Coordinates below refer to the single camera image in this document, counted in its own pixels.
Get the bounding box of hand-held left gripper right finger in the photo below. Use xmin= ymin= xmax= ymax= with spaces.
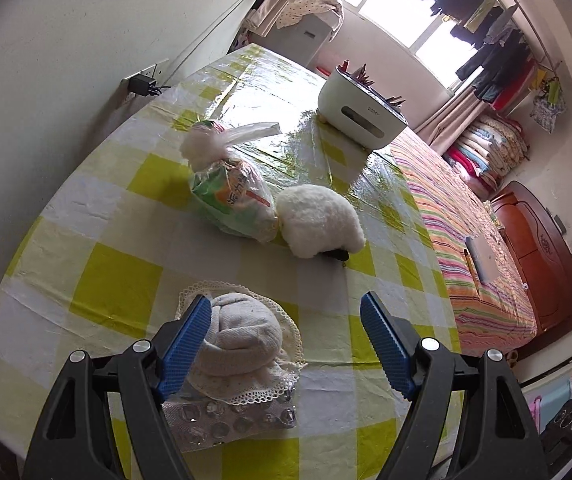
xmin=360 ymin=291 xmax=549 ymax=480

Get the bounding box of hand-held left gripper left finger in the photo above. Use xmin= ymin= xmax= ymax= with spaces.
xmin=22 ymin=294 xmax=214 ymax=480

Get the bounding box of green wet wipes packet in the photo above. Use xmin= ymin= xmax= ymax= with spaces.
xmin=191 ymin=160 xmax=274 ymax=241

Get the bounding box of clear plastic bag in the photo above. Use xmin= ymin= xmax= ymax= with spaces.
xmin=180 ymin=120 xmax=283 ymax=246

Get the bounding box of rolled white sock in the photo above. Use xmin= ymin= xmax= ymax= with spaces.
xmin=201 ymin=294 xmax=284 ymax=376

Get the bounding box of silver blister pack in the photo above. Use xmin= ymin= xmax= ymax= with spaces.
xmin=162 ymin=395 xmax=299 ymax=453

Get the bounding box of white lace doily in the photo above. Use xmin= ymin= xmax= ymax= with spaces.
xmin=175 ymin=280 xmax=307 ymax=406

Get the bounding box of yellow checked plastic tablecloth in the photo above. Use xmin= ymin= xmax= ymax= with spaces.
xmin=0 ymin=42 xmax=461 ymax=480

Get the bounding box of silver laptop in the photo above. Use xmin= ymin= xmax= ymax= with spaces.
xmin=464 ymin=235 xmax=500 ymax=283

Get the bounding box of striped bed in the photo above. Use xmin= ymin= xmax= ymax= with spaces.
xmin=390 ymin=127 xmax=539 ymax=351

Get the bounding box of white fluffy plush item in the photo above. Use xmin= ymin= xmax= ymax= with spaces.
xmin=276 ymin=184 xmax=367 ymax=262

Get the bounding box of wooden headboard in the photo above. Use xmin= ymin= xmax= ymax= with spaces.
xmin=490 ymin=180 xmax=572 ymax=336

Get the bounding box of black device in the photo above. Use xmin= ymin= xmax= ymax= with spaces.
xmin=540 ymin=400 xmax=572 ymax=461

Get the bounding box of stack of folded blankets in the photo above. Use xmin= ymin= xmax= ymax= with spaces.
xmin=443 ymin=115 xmax=529 ymax=196

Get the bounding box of white desk organizer box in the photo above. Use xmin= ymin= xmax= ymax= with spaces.
xmin=316 ymin=66 xmax=409 ymax=151

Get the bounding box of beige curtain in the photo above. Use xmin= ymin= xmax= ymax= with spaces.
xmin=413 ymin=77 xmax=484 ymax=143

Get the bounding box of black plug charger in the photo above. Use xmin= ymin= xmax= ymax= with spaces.
xmin=133 ymin=74 xmax=161 ymax=97

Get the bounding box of bunch of pens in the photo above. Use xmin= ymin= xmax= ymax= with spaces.
xmin=336 ymin=60 xmax=407 ymax=111

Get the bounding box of colourful hanging bag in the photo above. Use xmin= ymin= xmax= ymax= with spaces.
xmin=530 ymin=77 xmax=566 ymax=133

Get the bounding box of row of hanging clothes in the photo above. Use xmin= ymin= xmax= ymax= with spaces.
xmin=416 ymin=0 xmax=536 ymax=103

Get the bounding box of white appliance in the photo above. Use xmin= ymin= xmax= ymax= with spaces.
xmin=266 ymin=15 xmax=334 ymax=68

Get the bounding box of window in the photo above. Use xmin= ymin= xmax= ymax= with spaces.
xmin=311 ymin=0 xmax=476 ymax=91

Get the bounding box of wall socket plate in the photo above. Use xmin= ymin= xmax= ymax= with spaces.
xmin=123 ymin=62 xmax=159 ymax=95

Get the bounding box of wall cable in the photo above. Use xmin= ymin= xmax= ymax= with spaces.
xmin=158 ymin=0 xmax=287 ymax=92

